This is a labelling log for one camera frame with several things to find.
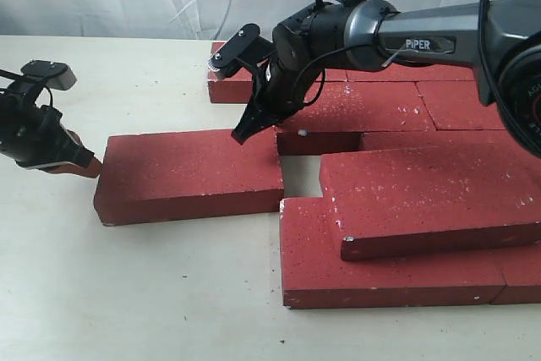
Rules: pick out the red brick front left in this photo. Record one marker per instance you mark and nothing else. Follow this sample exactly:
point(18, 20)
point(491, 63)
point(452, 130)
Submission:
point(313, 276)

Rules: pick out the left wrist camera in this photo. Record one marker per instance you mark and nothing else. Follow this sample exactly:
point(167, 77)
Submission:
point(56, 75)

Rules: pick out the red brick back right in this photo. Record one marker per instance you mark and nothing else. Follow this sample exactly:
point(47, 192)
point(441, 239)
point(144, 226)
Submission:
point(398, 73)

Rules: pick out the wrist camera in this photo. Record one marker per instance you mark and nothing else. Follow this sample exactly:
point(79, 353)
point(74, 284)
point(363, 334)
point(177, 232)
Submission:
point(245, 49)
point(56, 75)

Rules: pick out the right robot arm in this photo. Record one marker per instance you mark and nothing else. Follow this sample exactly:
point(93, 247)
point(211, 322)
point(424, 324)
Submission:
point(499, 40)

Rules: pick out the red brick third row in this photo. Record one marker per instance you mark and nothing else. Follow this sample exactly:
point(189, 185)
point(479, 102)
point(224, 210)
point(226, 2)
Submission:
point(414, 139)

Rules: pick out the red brick tilted front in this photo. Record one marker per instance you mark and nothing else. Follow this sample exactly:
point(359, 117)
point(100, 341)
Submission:
point(428, 200)

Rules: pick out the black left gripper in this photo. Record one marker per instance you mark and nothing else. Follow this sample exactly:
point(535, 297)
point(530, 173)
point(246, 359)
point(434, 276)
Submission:
point(35, 138)

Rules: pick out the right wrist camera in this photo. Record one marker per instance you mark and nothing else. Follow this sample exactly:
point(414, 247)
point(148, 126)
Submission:
point(245, 49)

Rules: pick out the red brick moved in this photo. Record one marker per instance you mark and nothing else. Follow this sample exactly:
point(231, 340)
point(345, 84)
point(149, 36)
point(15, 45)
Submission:
point(166, 177)
point(345, 111)

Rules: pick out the red brick front right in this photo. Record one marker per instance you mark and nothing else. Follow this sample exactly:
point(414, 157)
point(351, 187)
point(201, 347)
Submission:
point(520, 268)

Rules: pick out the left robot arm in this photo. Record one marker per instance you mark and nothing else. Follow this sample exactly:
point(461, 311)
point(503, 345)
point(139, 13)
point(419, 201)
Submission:
point(29, 90)

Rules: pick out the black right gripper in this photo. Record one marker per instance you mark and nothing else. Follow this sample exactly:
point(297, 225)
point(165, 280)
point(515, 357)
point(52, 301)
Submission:
point(278, 98)

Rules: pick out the red brick middle right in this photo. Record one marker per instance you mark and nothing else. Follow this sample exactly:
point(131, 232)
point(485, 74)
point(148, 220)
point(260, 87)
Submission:
point(454, 105)

